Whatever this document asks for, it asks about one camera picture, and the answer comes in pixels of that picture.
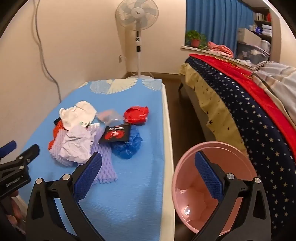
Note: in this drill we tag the wooden shelf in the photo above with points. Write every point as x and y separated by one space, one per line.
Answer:
262 23

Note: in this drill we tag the red blanket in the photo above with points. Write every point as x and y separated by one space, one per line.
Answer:
231 67

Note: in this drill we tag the grey bed frame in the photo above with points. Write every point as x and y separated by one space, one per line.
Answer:
192 102

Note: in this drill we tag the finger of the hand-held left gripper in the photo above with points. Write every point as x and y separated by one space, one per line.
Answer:
9 147
27 153

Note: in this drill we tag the white standing fan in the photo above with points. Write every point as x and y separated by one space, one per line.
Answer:
136 11

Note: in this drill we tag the grey cardboard box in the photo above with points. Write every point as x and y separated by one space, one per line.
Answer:
247 34

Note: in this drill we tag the small black wrapper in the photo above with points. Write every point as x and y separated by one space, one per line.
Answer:
56 121

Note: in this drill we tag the black red snack packet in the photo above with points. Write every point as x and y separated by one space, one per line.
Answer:
114 134

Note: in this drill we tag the blue printed table mat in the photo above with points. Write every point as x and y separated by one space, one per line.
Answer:
138 185

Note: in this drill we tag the pink plastic bin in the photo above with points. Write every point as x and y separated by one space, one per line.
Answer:
187 201

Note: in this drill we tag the clear plastic bag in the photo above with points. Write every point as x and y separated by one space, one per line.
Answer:
108 117

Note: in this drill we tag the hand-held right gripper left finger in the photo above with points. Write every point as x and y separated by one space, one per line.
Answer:
90 176

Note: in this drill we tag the red plastic bag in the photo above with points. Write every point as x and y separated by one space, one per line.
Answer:
136 114

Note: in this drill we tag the blue plastic shoe cover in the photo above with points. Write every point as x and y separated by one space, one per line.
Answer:
127 143

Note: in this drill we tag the purple foam net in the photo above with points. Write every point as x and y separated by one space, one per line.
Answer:
104 166

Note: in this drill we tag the grey striped cloth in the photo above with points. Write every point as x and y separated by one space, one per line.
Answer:
277 78

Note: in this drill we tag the orange-red plastic bag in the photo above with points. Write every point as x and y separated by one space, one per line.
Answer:
56 132

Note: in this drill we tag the blue curtain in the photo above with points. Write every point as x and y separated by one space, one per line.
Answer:
219 20

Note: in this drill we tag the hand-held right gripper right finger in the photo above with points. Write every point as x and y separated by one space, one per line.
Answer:
208 173

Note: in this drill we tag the lavender crumpled paper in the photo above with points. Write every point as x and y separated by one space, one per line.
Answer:
74 143

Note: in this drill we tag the white windowsill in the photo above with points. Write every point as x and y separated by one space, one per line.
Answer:
187 47

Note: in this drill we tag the person's left hand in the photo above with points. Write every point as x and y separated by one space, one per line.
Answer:
11 208

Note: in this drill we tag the white plastic bag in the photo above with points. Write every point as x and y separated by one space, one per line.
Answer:
76 113

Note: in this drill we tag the white table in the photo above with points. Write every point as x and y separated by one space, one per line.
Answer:
170 162

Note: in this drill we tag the potted green plant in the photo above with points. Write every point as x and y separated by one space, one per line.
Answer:
195 38

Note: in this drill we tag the clear storage box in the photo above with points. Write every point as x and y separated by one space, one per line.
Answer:
252 52

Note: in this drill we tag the pink clothes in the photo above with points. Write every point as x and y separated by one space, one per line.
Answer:
219 49

